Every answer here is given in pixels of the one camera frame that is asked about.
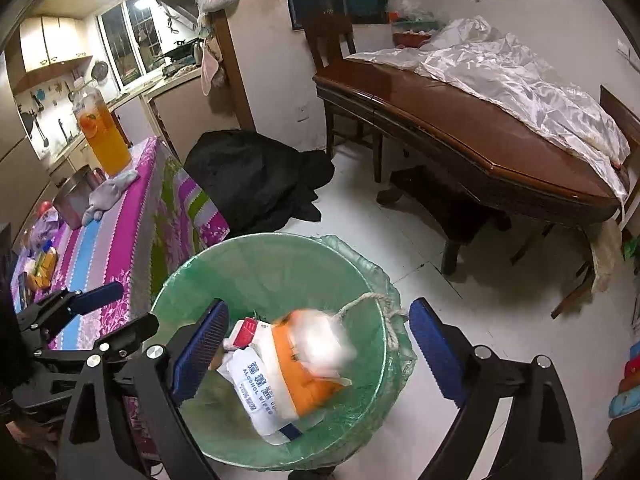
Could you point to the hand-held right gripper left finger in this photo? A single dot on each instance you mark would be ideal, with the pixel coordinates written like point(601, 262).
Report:
point(200, 355)

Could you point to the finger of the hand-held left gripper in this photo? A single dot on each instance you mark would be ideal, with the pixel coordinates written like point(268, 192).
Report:
point(130, 331)
point(95, 297)

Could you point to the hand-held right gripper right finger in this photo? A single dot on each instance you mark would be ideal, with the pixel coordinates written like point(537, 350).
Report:
point(435, 355)

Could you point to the red white small box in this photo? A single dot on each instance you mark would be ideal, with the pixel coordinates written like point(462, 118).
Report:
point(245, 332)

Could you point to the white wipes packet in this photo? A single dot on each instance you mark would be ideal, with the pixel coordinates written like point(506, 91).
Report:
point(255, 395)

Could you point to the green-lined trash bin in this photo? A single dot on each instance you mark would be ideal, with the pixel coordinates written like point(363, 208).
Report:
point(225, 425)

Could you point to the orange white packet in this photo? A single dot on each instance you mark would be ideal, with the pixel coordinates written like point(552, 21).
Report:
point(300, 365)

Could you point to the person's left hand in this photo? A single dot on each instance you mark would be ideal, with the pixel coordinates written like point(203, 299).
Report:
point(25, 440)

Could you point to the yellow orange packet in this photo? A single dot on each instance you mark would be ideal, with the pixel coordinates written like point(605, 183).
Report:
point(45, 262)

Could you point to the purple snack bag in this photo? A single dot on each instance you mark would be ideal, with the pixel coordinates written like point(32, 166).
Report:
point(42, 232)

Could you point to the steel pot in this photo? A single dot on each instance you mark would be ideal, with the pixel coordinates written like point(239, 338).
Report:
point(75, 200)

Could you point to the red apple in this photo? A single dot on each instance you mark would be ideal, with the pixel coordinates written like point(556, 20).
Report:
point(45, 207)

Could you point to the grey cloth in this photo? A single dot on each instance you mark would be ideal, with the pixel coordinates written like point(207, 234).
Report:
point(107, 195)

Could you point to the black stool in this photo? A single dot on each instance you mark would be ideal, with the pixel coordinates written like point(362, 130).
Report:
point(440, 200)

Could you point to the beige refrigerator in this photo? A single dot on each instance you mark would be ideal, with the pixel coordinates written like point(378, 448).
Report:
point(15, 160)

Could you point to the orange juice bottle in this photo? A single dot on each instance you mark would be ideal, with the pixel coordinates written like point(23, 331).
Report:
point(102, 130)

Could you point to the black cloth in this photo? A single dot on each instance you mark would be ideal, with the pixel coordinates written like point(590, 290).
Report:
point(250, 180)

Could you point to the colourful plastic items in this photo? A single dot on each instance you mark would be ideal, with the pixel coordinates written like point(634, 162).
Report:
point(627, 380)

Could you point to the beige hanging cloth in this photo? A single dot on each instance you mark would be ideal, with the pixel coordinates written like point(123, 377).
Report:
point(605, 255)

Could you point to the hanging metal strainer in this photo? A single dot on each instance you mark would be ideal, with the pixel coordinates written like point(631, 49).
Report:
point(100, 70)

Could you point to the wooden dining table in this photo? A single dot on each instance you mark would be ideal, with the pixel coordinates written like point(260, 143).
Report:
point(450, 125)

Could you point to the pink hanging towel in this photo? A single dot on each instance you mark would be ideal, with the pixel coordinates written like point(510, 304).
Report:
point(210, 67)

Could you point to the black frying pan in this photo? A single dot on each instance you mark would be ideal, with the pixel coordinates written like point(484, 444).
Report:
point(177, 51)

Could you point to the kitchen window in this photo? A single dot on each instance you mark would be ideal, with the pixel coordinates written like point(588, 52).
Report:
point(132, 40)

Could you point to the steel kettle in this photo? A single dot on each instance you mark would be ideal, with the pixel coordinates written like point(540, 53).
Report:
point(198, 49)

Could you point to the white satin cloth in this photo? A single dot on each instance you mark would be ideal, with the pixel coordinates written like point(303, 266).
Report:
point(525, 80)

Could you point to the steel range hood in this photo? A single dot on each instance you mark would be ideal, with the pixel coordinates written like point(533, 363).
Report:
point(172, 10)

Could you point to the wooden chair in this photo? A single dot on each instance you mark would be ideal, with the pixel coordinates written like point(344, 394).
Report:
point(330, 40)
point(615, 105)

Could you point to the red plastic basin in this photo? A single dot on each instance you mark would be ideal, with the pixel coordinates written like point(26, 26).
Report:
point(412, 30)

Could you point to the beige wall cabinet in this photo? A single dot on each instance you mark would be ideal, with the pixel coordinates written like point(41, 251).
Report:
point(50, 45)

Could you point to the white wall socket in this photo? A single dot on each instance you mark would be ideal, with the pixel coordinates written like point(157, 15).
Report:
point(622, 50)

